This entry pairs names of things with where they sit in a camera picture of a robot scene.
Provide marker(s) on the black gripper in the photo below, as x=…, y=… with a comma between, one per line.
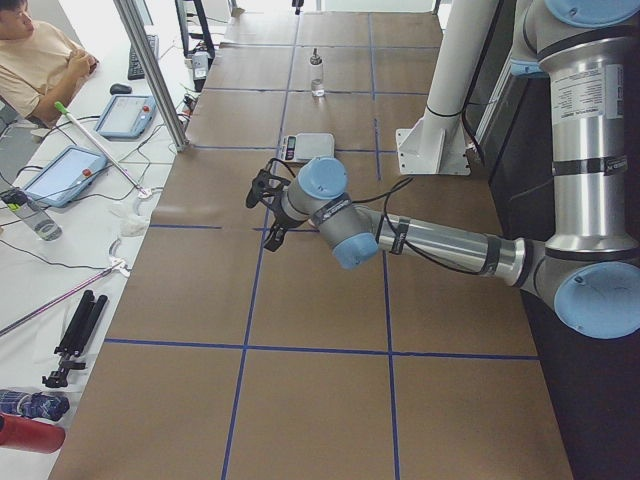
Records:
x=280, y=220

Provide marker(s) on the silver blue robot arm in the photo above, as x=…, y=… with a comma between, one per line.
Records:
x=587, y=270

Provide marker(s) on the silver digital kitchen scale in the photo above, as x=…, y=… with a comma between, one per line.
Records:
x=304, y=147

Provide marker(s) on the crumpled white tissue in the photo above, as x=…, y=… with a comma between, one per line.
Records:
x=130, y=223

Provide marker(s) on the blue teach pendant far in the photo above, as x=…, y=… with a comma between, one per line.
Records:
x=126, y=116

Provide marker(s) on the blue teach pendant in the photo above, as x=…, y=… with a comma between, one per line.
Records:
x=65, y=177
x=126, y=116

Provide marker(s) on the black folded tripod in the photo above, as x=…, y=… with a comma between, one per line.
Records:
x=76, y=338

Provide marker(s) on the black computer mouse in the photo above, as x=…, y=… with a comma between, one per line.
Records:
x=120, y=89

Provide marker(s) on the blue teach pendant near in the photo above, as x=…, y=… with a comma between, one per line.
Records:
x=65, y=177

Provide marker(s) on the white stick green tip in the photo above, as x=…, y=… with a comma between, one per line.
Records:
x=143, y=193

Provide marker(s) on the blue folded umbrella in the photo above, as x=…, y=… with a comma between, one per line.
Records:
x=34, y=405

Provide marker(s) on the seated person beige shirt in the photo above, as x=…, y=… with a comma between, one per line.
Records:
x=40, y=65

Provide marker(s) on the red metal bottle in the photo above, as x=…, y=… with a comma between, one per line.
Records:
x=29, y=435

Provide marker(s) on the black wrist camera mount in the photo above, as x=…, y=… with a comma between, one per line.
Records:
x=266, y=186

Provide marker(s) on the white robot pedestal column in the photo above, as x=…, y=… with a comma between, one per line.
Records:
x=435, y=145

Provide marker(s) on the aluminium frame post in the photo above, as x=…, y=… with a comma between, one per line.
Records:
x=134, y=27

